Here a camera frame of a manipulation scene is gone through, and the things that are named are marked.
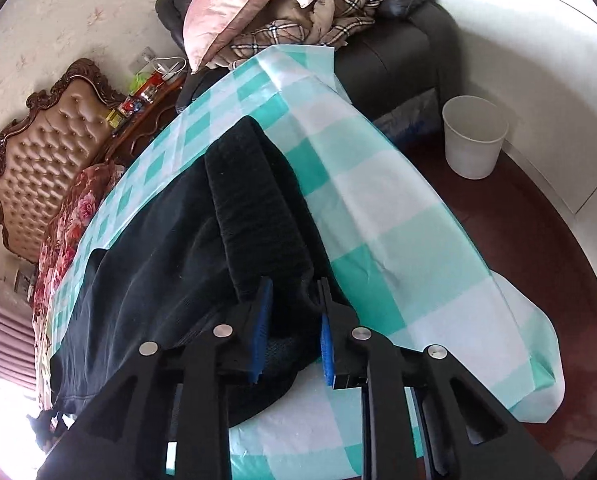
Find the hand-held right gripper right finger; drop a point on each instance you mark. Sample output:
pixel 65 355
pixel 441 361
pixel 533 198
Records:
pixel 328 355

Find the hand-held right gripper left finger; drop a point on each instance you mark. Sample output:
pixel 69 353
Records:
pixel 260 332

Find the black pants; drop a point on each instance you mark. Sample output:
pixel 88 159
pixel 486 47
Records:
pixel 153 285

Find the green white checked tablecloth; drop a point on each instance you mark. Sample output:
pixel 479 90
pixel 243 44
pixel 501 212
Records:
pixel 378 210

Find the red floral bedding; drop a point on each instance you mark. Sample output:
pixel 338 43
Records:
pixel 73 215

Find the wooden nightstand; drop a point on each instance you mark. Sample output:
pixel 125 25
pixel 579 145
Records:
pixel 148 117

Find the blue plastic bag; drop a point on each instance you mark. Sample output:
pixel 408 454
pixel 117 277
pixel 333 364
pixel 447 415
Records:
pixel 408 120

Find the white waste bin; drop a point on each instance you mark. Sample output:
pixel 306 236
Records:
pixel 473 150

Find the small yellow box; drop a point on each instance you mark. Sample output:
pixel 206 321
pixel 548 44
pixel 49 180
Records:
pixel 114 117

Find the small red blue item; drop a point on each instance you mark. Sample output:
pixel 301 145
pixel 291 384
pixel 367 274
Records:
pixel 129 107

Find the red jar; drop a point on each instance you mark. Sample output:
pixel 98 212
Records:
pixel 152 87

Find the green plastic item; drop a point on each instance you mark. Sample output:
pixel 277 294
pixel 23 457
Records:
pixel 138 84

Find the tufted carved wooden headboard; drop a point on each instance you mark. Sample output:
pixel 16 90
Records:
pixel 43 160

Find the large pink floral pillow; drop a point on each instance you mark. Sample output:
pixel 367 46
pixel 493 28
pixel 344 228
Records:
pixel 223 15

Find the beige plaid blanket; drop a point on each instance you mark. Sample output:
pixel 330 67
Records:
pixel 348 5

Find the wall socket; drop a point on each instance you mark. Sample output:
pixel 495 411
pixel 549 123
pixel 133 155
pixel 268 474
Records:
pixel 146 55

